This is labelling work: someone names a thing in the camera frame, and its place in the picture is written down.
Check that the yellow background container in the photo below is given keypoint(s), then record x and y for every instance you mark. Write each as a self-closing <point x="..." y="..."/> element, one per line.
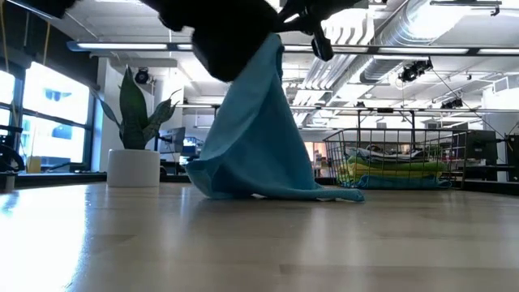
<point x="33" y="164"/>

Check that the potted plant white pot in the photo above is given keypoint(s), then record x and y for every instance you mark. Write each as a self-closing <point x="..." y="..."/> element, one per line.
<point x="134" y="166"/>

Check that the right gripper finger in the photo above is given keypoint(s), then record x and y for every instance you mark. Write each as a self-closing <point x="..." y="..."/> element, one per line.
<point x="322" y="44"/>

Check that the black monitor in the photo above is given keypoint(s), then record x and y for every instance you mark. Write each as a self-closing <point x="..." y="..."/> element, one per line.
<point x="482" y="146"/>
<point x="513" y="154"/>

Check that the ceiling light strip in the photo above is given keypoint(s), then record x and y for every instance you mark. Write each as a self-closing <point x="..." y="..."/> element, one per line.
<point x="121" y="46"/>

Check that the black ceiling spotlight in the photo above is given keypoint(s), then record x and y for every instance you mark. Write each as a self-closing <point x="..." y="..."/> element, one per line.
<point x="142" y="76"/>

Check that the black spotlight cluster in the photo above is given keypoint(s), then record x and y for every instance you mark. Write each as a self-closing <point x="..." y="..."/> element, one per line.
<point x="409" y="73"/>

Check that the light blue microfiber towel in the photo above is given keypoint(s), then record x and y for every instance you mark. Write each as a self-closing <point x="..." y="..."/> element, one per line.
<point x="401" y="182"/>

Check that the teal microfiber towel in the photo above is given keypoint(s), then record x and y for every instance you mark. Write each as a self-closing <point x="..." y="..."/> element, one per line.
<point x="255" y="142"/>

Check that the window with dark frame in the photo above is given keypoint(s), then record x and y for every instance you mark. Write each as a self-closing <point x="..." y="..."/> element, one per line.
<point x="89" y="138"/>

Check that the silver ventilation duct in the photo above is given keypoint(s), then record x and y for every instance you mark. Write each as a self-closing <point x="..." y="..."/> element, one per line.
<point x="405" y="28"/>

